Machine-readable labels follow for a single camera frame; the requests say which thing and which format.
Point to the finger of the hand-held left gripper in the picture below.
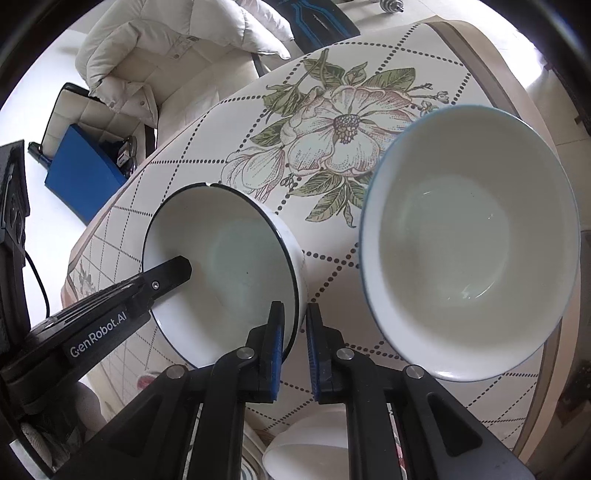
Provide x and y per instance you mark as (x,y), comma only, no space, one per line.
(166,279)

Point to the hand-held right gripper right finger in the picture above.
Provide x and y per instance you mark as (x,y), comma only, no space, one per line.
(314,355)

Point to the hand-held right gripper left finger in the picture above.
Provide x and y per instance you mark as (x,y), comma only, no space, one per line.
(277,355)

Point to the dark-rimmed white bowl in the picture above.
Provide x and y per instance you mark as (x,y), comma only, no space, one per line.
(231,258)

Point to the plain white bowl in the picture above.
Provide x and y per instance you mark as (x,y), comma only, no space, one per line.
(309,443)

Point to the blue-rimmed white bowl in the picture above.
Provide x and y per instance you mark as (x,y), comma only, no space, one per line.
(471,240)

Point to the floral diamond-pattern tablecloth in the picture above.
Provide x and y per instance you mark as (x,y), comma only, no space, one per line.
(332,277)

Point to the blue folded exercise mat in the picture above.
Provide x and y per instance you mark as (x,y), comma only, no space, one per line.
(78,175)

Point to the cream upholstered chair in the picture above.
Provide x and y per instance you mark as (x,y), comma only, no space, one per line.
(207,78)

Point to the white down jacket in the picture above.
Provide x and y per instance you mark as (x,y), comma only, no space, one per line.
(161,37)

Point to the blue bench pad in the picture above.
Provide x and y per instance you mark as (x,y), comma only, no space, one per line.
(318,23)

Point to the chrome dumbbell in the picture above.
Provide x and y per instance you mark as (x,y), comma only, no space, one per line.
(390,3)

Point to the cream folded chair black frame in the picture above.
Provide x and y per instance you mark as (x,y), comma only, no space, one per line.
(92,120)

